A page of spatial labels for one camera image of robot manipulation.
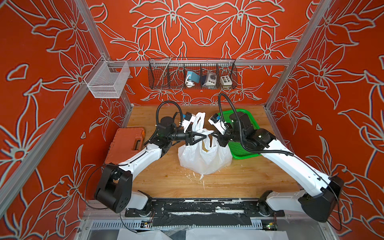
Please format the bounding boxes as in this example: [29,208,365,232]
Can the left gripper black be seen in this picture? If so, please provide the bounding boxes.
[167,126,206,148]

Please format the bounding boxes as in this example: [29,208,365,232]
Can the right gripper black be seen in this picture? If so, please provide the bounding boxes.
[208,123,246,148]

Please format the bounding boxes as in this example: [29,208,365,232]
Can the white printed plastic bag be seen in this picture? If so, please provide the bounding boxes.
[178,113,233,175]

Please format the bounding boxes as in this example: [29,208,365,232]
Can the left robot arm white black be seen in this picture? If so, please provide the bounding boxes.
[94,112,207,214]

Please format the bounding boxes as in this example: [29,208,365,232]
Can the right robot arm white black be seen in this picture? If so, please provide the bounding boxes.
[209,112,344,223]

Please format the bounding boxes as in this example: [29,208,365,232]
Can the green plastic basket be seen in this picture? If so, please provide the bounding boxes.
[223,109,264,160]

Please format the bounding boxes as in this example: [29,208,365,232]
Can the white button box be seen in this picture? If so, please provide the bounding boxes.
[220,75,233,89]

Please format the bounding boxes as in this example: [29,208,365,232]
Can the white round-socket adapter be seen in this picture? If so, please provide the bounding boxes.
[201,71,217,88]

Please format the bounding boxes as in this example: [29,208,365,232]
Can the orange plastic tool case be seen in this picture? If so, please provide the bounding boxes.
[105,128,146,165]

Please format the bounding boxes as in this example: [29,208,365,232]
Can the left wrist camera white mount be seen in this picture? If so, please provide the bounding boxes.
[182,112,196,132]

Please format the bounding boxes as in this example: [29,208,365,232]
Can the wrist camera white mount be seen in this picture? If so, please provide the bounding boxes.
[182,112,196,132]
[208,113,229,135]

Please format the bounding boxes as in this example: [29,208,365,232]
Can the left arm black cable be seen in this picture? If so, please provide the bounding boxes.
[84,100,184,234]

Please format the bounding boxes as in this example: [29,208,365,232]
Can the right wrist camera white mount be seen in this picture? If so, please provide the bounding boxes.
[208,113,229,135]

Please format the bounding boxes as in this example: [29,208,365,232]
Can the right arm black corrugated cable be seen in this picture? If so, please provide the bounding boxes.
[218,92,343,232]

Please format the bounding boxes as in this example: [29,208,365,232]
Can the blue white charger with cable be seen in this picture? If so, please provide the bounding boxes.
[185,71,200,88]

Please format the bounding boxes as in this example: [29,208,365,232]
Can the black wire wall basket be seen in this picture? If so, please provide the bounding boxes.
[148,57,238,90]

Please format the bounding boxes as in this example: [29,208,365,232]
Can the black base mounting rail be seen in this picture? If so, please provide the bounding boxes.
[124,199,285,230]

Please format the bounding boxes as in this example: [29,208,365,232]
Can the clear plastic wall bin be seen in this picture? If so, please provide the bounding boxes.
[85,61,131,99]

